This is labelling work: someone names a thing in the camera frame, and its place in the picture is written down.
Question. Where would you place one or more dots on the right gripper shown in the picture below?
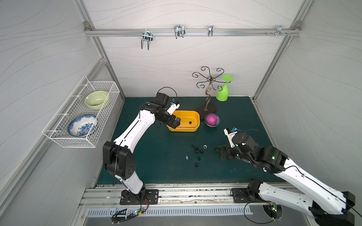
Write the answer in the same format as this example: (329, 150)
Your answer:
(229, 150)

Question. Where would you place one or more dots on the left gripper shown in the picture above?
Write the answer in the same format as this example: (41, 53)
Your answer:
(169, 119)

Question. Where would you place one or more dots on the yellow plastic storage box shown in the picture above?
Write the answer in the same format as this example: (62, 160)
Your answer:
(185, 117)

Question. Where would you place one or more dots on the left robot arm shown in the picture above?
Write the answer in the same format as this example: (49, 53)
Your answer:
(118, 156)

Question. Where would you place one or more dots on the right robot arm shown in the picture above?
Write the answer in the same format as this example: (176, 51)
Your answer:
(327, 206)

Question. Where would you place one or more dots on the brown metal cup stand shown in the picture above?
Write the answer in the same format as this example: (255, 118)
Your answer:
(208, 107)

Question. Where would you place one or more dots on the small blue patterned bowl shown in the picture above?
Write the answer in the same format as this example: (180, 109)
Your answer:
(218, 120)

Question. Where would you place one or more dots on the magenta ball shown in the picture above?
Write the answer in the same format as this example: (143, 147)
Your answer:
(211, 120)

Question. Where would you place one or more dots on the green plastic goblet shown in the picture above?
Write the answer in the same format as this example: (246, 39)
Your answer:
(223, 93)

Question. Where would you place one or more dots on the white vent grille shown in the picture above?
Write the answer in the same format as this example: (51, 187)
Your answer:
(174, 211)

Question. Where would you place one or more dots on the green ceramic bowl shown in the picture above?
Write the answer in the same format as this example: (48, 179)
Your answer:
(97, 100)

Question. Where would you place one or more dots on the metal double hook left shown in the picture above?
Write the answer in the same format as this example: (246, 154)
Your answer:
(147, 38)

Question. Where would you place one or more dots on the metal double hook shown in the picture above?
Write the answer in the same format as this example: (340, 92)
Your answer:
(147, 38)
(179, 31)

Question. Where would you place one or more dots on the metal double hook middle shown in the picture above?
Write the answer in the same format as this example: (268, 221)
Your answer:
(179, 31)

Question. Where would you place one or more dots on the blue white patterned plate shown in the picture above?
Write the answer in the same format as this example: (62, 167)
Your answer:
(82, 125)

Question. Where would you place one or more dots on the metal hook right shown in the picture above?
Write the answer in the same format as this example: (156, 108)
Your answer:
(279, 32)

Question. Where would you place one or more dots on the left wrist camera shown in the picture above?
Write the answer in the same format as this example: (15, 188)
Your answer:
(173, 107)

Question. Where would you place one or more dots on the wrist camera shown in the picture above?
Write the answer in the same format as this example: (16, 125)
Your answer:
(173, 107)
(230, 132)

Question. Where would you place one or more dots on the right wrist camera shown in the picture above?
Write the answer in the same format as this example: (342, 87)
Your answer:
(230, 132)

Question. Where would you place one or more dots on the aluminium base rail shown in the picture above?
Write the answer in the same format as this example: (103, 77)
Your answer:
(193, 194)

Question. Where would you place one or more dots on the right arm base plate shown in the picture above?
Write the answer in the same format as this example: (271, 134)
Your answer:
(244, 195)

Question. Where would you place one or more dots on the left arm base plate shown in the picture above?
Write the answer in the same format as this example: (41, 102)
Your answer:
(146, 196)

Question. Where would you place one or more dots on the white wire basket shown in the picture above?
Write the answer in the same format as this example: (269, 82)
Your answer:
(73, 107)

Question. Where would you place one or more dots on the aluminium top rail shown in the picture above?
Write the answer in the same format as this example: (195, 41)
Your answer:
(218, 32)

